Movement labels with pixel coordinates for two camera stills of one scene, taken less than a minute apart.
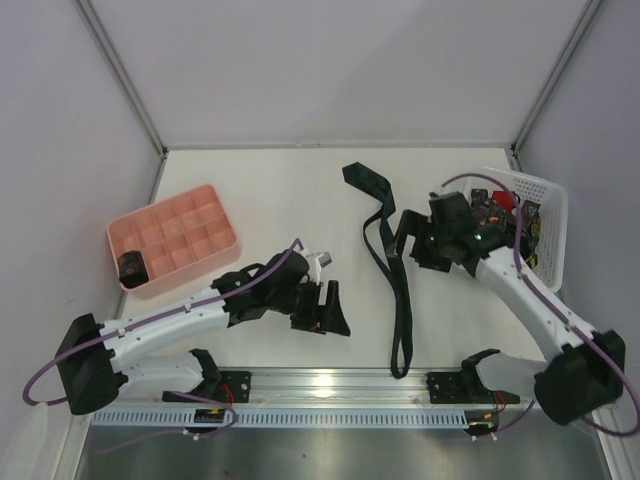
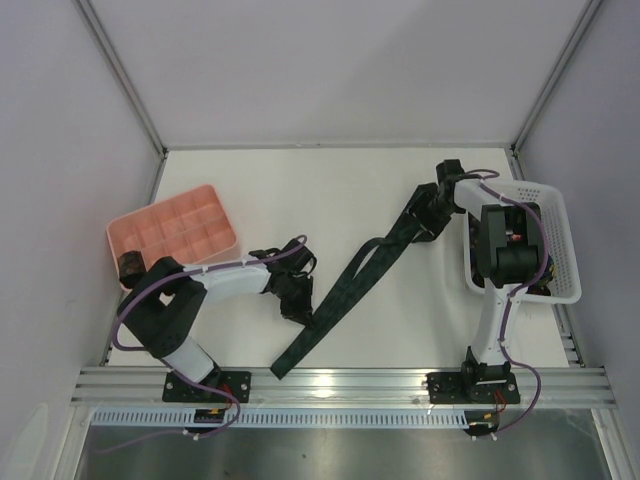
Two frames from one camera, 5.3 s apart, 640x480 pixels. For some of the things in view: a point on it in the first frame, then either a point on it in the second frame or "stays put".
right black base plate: x=463 y=388 stays put
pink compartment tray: x=179 y=237 stays put
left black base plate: x=231 y=387 stays put
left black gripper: x=314 y=307 to x=295 y=302
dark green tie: x=380 y=244 to x=379 y=258
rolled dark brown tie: x=132 y=269 stays put
